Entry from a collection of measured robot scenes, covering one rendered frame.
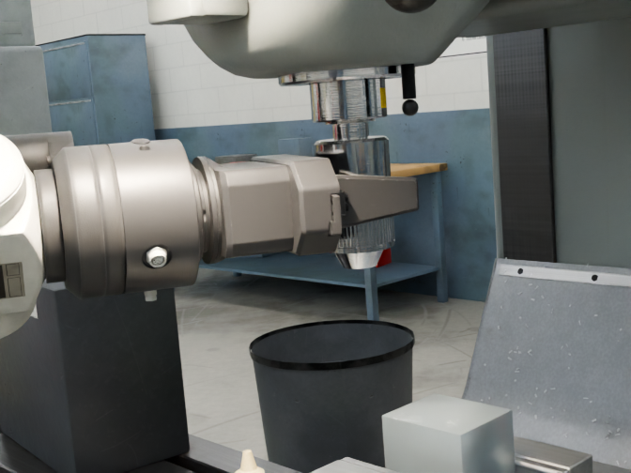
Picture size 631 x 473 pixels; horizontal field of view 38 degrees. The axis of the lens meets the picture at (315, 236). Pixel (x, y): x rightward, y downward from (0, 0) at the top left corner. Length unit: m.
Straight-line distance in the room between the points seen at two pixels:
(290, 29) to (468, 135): 5.30
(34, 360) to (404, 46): 0.55
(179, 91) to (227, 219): 7.43
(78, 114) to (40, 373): 7.11
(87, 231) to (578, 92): 0.55
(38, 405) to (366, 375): 1.59
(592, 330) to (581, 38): 0.27
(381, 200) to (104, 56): 7.34
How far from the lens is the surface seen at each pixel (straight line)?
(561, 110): 0.93
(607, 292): 0.91
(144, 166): 0.52
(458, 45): 5.82
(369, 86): 0.56
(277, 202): 0.53
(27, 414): 1.00
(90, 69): 7.80
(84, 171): 0.52
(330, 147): 0.57
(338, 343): 2.88
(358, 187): 0.55
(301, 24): 0.50
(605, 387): 0.89
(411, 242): 6.17
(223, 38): 0.53
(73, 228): 0.51
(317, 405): 2.48
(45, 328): 0.90
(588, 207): 0.92
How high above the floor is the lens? 1.29
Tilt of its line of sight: 8 degrees down
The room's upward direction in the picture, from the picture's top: 4 degrees counter-clockwise
